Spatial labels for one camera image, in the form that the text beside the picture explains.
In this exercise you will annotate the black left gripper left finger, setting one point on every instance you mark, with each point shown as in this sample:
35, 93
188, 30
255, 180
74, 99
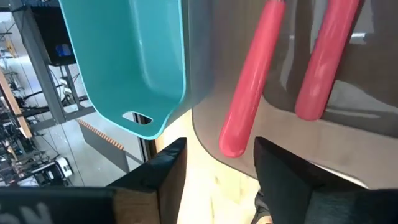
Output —
140, 193

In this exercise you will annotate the grey panel orange edge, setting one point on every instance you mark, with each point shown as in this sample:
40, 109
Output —
105, 149

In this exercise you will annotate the wooden beam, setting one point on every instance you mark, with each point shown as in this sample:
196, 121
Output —
15, 105

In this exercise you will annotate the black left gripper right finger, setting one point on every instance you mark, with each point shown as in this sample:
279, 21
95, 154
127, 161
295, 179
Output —
295, 193

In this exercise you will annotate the teal plastic bin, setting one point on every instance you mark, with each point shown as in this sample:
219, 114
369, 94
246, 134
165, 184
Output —
124, 56

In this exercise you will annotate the black box blue screen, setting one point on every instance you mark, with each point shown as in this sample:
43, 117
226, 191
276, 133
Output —
53, 31

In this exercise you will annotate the grey metal stand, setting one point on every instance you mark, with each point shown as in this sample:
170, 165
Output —
40, 62

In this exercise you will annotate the brown translucent plastic bin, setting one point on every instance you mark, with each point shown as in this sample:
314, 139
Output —
357, 149

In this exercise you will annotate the white small device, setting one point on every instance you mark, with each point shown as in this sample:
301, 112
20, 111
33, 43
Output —
63, 167

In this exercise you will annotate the black aluminium table frame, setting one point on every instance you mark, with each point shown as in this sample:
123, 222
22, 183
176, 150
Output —
146, 146

